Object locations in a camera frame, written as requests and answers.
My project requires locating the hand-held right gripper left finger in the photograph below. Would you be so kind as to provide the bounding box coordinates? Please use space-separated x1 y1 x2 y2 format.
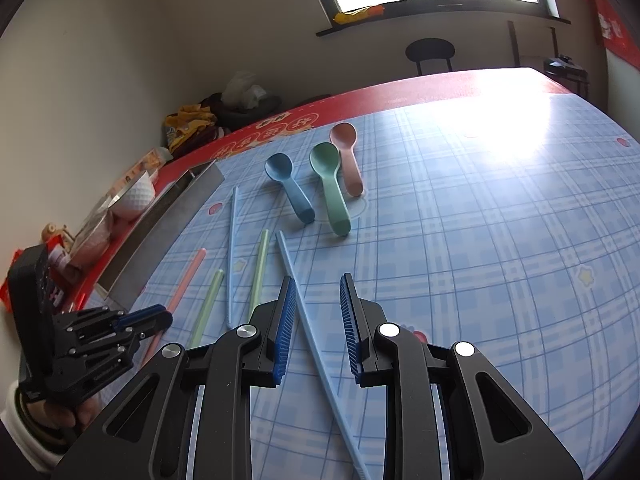
50 276 298 480

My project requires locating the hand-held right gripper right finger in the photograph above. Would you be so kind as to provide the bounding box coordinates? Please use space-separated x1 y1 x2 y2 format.
340 274 583 480

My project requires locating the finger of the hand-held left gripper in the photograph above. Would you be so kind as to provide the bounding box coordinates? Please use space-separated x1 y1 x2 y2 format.
55 304 174 345
59 332 152 389

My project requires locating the blue chopstick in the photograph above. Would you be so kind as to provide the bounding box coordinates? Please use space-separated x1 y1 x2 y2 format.
226 186 239 329
276 230 373 480

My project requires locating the pink chopstick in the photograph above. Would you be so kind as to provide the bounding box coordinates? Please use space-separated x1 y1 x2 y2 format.
140 248 207 366

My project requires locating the green chopstick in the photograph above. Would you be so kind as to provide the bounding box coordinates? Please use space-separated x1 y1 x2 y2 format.
247 230 271 322
187 269 225 350

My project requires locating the stainless steel tray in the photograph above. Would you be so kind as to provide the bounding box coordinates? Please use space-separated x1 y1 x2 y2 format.
102 159 226 311

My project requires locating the blue spoon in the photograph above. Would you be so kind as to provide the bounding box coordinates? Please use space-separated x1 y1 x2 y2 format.
265 153 316 223

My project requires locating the green spoon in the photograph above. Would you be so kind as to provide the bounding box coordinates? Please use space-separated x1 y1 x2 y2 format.
309 142 352 237

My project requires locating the pink spoon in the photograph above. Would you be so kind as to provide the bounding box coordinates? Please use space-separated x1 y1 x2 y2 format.
330 123 364 197

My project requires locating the person's left hand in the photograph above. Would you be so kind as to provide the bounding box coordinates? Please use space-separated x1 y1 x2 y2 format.
25 395 98 435

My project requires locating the clear glass bowl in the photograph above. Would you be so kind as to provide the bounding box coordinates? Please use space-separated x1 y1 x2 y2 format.
69 204 115 272

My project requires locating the white dimpled bowl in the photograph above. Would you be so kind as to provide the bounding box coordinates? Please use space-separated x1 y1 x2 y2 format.
111 170 156 221

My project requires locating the orange printed carton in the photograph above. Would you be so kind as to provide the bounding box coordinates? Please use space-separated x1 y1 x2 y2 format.
122 147 173 186

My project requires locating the plaid red bordered tablecloth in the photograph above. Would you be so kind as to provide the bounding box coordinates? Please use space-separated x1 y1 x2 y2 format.
65 66 640 480

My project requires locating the white plastic bag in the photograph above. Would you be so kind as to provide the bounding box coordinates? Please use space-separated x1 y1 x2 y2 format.
222 71 268 109

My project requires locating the black round stool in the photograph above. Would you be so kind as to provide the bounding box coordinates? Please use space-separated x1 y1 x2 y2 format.
405 38 456 77

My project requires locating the yellow packet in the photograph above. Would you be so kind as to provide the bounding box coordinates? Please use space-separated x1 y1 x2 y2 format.
334 5 385 24

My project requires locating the dark window sill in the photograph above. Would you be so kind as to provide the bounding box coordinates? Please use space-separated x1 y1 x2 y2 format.
316 7 571 37

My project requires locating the dark wooden chair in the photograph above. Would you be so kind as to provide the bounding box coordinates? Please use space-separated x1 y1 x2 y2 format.
507 20 561 68

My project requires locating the black appliance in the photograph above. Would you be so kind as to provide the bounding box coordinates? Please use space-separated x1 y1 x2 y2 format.
542 54 591 101

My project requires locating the red hanging cloth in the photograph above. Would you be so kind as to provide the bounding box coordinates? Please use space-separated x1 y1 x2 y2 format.
582 0 640 72

